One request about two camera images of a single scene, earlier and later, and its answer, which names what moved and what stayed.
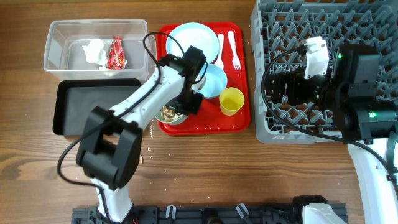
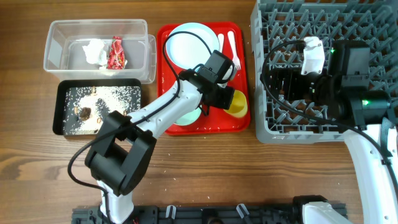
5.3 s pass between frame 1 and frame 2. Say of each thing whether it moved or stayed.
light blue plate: stayed
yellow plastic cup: moved
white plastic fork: stayed
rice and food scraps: moved
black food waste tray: stayed
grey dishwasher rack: stayed
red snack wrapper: stayed
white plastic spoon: stayed
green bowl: moved
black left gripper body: moved
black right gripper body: stayed
